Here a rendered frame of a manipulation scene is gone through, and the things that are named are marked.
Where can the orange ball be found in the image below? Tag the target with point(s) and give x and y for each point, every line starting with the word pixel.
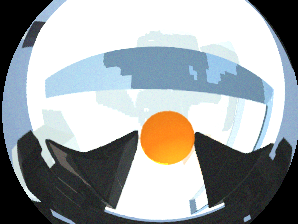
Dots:
pixel 167 137

